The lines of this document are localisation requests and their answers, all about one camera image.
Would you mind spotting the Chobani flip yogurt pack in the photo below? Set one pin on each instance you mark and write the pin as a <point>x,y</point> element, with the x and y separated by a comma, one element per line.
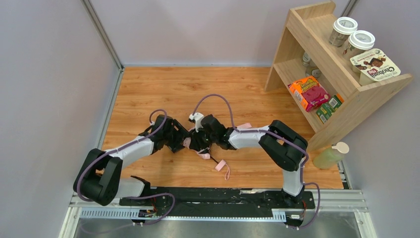
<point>374,66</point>

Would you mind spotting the green snack box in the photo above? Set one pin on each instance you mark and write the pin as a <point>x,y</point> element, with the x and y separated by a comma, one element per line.
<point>326,110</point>

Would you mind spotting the left paper coffee cup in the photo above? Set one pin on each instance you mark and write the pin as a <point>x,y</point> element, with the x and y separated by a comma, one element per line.
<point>343,27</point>

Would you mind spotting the pink folding umbrella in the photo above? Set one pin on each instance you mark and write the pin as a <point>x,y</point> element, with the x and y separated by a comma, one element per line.
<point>220,138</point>

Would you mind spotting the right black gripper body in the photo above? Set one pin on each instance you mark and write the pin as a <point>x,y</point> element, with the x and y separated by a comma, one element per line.
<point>199,140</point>

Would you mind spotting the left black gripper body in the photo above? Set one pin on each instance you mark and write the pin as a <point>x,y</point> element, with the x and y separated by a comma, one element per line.
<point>175,137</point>

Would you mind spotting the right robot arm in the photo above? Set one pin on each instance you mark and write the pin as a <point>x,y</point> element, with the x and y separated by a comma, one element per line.
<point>282,144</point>

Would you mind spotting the orange pink snack box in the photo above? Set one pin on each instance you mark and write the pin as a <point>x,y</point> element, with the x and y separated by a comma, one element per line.
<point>309,93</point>

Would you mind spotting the wooden shelf rack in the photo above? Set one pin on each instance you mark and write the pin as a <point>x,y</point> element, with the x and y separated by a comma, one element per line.
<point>306,30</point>

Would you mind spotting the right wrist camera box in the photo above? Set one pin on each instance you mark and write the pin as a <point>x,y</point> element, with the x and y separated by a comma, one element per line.
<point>196,118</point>

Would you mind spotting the paper coffee cup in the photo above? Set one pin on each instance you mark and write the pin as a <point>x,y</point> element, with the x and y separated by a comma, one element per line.
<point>343,27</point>
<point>358,42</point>

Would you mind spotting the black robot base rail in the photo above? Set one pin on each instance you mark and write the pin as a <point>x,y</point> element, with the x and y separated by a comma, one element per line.
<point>218,204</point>

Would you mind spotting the right paper coffee cup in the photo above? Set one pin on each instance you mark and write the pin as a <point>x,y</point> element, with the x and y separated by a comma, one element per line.
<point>358,42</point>

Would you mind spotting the yellow-green juice bottle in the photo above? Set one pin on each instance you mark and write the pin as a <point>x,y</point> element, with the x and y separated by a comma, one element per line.
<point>331,156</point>

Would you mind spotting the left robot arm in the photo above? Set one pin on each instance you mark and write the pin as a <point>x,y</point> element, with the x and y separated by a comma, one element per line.
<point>99,179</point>

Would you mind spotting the glass jar on shelf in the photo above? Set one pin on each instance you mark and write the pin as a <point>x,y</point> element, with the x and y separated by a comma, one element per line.
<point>311,68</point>

